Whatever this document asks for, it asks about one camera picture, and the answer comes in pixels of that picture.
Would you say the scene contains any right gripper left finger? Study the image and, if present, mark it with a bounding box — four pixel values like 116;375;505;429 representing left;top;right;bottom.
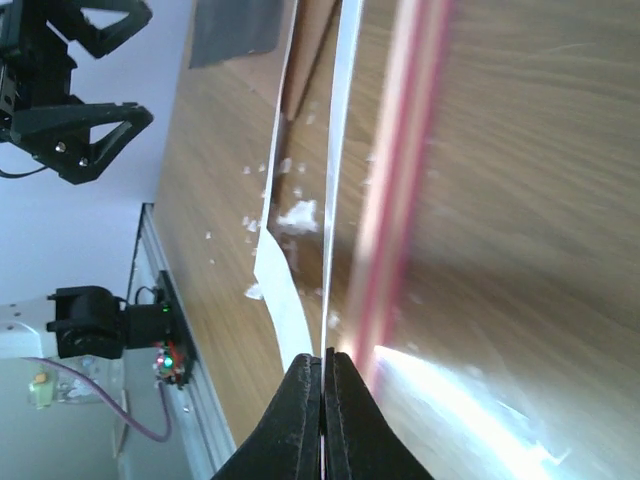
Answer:
213;354;321;480

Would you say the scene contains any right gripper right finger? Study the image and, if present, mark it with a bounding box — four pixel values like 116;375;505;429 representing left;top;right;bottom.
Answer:
323;348;432;480

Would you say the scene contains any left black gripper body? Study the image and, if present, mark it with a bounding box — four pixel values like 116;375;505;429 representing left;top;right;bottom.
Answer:
1;1;82;143

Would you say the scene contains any dark landscape photo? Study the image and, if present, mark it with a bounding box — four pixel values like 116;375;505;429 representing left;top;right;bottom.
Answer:
189;0;284;69

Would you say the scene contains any white photo mat board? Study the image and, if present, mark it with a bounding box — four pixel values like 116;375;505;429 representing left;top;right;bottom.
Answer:
252;0;365;480

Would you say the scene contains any pink wooden picture frame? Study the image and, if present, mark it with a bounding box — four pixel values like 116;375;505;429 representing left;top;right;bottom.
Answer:
340;1;453;375

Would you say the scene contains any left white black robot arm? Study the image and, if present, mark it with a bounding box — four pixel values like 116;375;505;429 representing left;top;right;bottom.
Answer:
1;1;153;359

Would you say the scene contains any white paint flake cluster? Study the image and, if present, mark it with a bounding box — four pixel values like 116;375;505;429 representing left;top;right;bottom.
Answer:
205;97;328;335

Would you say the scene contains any brown cardboard backing sheet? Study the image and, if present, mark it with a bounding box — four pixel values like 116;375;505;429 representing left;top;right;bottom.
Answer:
281;0;337;121

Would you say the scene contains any aluminium front rail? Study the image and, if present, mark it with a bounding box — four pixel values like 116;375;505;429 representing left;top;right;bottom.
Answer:
117;203;235;479

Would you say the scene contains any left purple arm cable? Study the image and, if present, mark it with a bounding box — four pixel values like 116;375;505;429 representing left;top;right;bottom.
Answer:
24;355;173;444

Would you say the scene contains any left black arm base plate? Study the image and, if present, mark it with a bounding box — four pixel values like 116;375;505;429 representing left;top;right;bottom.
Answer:
154;270;197;390

